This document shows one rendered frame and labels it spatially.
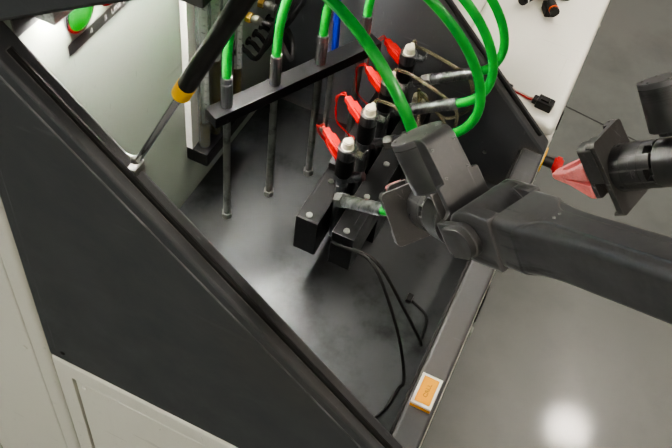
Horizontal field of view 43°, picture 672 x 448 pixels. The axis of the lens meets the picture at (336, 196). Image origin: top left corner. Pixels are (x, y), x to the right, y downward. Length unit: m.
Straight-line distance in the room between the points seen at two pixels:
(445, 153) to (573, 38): 0.95
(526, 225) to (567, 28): 1.05
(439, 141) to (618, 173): 0.28
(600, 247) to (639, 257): 0.04
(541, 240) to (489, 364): 1.66
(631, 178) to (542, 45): 0.71
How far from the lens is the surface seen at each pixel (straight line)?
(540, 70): 1.67
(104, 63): 1.13
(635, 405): 2.48
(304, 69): 1.38
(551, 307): 2.55
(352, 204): 1.14
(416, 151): 0.85
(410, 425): 1.20
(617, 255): 0.70
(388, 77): 0.96
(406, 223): 0.97
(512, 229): 0.77
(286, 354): 1.04
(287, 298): 1.42
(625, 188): 1.07
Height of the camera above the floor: 2.03
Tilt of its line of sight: 50 degrees down
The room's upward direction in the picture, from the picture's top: 9 degrees clockwise
